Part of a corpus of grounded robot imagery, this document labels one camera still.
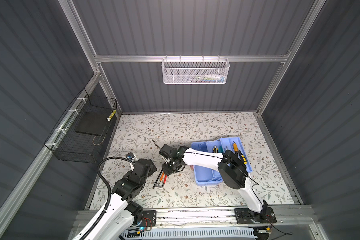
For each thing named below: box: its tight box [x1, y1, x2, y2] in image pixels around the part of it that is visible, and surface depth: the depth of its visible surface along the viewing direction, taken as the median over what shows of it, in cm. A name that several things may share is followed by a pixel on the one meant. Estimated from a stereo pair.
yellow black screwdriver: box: [238, 150, 248, 165], surface depth 83 cm
